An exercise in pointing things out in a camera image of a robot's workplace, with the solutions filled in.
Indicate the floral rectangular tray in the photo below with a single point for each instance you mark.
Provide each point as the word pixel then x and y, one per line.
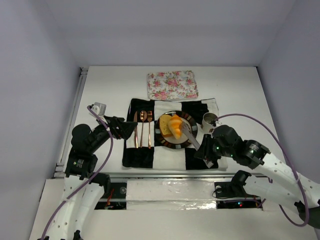
pixel 172 85

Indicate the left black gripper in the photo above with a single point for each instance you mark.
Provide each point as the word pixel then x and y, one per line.
pixel 116 127

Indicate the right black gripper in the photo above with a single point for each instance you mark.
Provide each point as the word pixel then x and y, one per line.
pixel 206 149

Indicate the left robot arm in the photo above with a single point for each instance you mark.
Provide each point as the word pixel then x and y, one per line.
pixel 83 185

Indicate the silver foil covered panel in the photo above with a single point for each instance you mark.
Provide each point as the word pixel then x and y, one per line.
pixel 170 195

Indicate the orange striped croissant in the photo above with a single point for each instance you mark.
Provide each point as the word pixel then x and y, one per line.
pixel 174 125

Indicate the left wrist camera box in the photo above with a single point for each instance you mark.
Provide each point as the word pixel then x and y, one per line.
pixel 99 108

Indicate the sliced bread loaf piece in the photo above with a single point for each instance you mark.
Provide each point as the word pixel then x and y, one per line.
pixel 164 125

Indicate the copper knife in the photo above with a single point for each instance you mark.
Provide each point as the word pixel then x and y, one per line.
pixel 135 119

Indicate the copper fork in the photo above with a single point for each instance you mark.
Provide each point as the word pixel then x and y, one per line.
pixel 149 119

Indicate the copper spoon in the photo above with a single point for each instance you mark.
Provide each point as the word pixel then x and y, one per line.
pixel 143 117

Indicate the beige plate with dark rim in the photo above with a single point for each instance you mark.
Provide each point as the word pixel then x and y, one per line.
pixel 170 141

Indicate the aluminium rail frame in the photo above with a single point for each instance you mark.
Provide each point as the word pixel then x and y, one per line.
pixel 238 93

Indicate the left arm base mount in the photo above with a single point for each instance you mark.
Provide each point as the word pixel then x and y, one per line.
pixel 114 193

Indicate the metal cup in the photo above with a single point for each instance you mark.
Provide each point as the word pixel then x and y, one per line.
pixel 206 122

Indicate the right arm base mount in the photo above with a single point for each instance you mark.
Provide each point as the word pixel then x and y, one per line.
pixel 232 195

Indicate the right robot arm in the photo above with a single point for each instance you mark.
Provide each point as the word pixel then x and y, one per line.
pixel 288 189

